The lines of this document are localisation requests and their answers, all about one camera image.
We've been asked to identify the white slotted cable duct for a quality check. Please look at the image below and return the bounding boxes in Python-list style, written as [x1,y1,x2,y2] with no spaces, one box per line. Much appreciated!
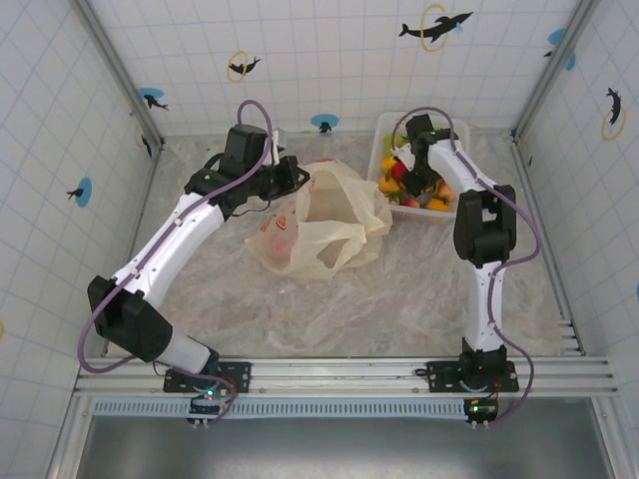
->
[91,397,599,419]

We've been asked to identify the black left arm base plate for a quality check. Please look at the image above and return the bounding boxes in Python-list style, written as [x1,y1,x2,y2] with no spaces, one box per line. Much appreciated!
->
[163,359,253,395]

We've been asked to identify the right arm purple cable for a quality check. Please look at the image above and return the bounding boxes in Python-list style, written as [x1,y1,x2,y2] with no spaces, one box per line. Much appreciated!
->
[391,106,543,426]

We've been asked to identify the left gripper thin black cable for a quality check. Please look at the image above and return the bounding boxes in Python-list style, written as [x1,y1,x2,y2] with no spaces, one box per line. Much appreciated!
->
[202,151,275,220]

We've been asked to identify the small dolphin yellow ring sticker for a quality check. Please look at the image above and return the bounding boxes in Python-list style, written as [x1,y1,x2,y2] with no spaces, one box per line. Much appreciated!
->
[227,49,263,84]

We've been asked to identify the blue circle seal sticker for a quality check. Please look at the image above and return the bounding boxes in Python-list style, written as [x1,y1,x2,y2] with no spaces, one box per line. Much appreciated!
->
[67,177,94,208]
[138,87,170,112]
[543,28,578,71]

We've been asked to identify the large dolphin yellow ring sticker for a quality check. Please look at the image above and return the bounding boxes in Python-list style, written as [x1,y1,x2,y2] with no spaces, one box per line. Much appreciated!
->
[397,3,474,54]

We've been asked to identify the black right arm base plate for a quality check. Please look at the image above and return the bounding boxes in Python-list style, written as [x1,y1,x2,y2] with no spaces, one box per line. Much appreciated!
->
[425,359,520,394]

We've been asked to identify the white plastic basket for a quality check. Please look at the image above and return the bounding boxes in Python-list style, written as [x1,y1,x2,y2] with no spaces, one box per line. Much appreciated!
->
[367,112,473,224]

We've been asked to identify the aluminium mounting rail frame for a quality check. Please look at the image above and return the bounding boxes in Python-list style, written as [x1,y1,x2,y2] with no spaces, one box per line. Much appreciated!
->
[73,355,619,399]

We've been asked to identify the blue circle penguin sticker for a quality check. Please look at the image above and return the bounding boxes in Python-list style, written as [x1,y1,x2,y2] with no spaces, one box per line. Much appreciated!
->
[310,113,339,135]

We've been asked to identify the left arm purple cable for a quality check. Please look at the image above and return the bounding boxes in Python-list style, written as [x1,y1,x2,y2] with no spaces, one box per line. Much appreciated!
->
[79,99,275,426]

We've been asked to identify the aluminium corner post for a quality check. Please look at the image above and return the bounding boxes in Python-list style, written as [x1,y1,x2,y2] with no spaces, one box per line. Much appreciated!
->
[73,0,166,151]
[511,0,599,142]

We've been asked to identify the grey metal panel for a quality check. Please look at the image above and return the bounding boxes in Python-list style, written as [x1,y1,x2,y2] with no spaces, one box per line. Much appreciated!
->
[74,416,616,479]

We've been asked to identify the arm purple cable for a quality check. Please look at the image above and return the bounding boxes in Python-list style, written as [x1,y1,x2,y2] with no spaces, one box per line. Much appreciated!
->
[79,99,275,426]
[391,106,543,426]

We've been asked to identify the seal yellow ring sticker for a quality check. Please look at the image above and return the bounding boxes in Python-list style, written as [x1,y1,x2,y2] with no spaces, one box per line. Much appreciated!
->
[134,124,154,159]
[601,87,628,142]

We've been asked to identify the marbled plastic table cover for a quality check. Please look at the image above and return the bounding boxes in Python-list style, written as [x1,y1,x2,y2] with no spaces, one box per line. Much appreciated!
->
[124,135,570,358]

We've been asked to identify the red fake dragon fruit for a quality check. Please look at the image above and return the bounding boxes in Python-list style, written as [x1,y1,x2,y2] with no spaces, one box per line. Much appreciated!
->
[268,230,295,261]

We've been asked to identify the cream orange-print plastic bag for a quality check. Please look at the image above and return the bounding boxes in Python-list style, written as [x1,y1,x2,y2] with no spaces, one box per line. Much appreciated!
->
[244,158,394,280]

